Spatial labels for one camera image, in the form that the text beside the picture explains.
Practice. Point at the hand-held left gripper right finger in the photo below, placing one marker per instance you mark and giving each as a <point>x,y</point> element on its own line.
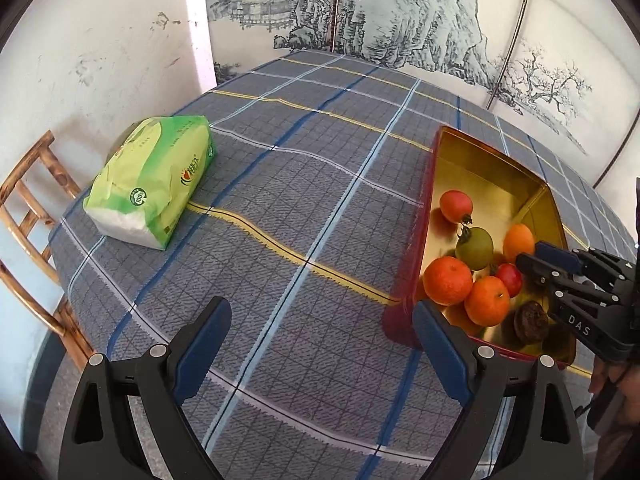
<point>445,352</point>

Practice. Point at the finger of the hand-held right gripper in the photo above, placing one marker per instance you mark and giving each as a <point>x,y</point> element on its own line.
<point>575,317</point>
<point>555,253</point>

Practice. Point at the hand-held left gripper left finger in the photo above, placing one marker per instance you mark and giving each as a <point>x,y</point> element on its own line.
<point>194,357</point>

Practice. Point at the smooth orange citrus fruit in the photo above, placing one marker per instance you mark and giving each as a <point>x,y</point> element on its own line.
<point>486,301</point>
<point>517,241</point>

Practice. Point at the dark brown passion fruit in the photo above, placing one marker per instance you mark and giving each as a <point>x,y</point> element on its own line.
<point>531,322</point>

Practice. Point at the small red tomato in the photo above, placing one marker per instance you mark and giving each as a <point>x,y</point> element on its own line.
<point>510,280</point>

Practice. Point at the bumpy orange tangerine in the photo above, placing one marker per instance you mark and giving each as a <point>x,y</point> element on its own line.
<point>447,281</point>

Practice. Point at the green tomato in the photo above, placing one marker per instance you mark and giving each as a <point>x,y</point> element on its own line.
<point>475,247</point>

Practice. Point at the red and gold tin box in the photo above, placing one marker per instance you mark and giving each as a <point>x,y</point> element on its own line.
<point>480,175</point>

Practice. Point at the red tomato with stem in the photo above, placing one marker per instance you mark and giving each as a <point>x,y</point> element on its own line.
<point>455,206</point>

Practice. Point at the person's right hand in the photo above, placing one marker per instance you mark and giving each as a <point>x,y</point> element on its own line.
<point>598,376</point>

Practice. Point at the green tissue pack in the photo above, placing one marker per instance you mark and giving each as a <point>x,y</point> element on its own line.
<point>150,180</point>

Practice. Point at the grey plaid tablecloth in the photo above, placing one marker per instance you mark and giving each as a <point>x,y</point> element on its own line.
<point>300,185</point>

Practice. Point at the wooden chair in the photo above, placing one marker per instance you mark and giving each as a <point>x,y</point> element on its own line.
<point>27,210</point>

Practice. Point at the ink landscape folding screen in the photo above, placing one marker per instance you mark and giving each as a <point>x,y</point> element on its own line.
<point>425,15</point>

